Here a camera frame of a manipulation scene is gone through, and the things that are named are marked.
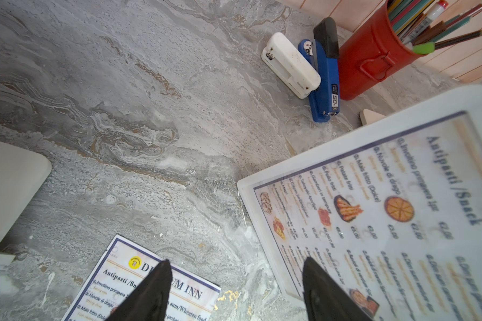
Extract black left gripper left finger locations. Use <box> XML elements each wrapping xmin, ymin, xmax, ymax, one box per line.
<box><xmin>107</xmin><ymin>260</ymin><xmax>173</xmax><ymax>321</ymax></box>

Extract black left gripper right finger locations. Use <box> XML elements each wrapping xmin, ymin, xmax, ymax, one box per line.
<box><xmin>303</xmin><ymin>257</ymin><xmax>371</xmax><ymax>321</ymax></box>

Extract dim sum inn menu sheet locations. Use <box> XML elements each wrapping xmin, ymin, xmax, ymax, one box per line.
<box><xmin>63</xmin><ymin>235</ymin><xmax>221</xmax><ymax>320</ymax></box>

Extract white menu holder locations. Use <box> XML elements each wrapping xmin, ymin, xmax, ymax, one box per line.
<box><xmin>238</xmin><ymin>85</ymin><xmax>482</xmax><ymax>320</ymax></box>
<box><xmin>0</xmin><ymin>142</ymin><xmax>52</xmax><ymax>270</ymax></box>
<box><xmin>360</xmin><ymin>109</ymin><xmax>386</xmax><ymax>126</ymax></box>

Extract blue stapler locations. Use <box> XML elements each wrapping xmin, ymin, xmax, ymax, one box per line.
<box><xmin>298</xmin><ymin>17</ymin><xmax>340</xmax><ymax>123</ymax></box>

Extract white stapler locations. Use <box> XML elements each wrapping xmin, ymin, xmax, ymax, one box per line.
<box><xmin>261</xmin><ymin>32</ymin><xmax>321</xmax><ymax>99</ymax></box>

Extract red pencil cup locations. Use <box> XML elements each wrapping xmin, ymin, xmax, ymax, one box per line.
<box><xmin>338</xmin><ymin>4</ymin><xmax>421</xmax><ymax>100</ymax></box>

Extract pencils in cup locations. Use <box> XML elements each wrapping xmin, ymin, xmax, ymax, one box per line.
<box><xmin>384</xmin><ymin>0</ymin><xmax>482</xmax><ymax>56</ymax></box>

